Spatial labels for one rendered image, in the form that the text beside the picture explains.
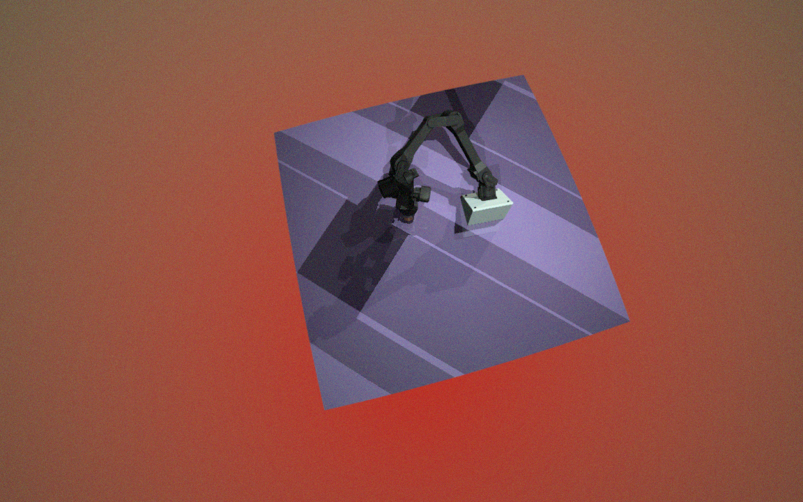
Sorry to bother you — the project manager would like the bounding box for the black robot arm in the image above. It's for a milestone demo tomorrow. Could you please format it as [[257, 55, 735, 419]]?
[[377, 109, 498, 211]]

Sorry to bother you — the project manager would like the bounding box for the black stepped round pedestal with shaft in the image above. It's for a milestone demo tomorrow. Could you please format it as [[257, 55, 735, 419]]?
[[399, 201, 418, 216]]

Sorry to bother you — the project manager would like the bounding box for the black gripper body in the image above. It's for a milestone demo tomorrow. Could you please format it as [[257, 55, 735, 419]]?
[[389, 184, 431, 202]]

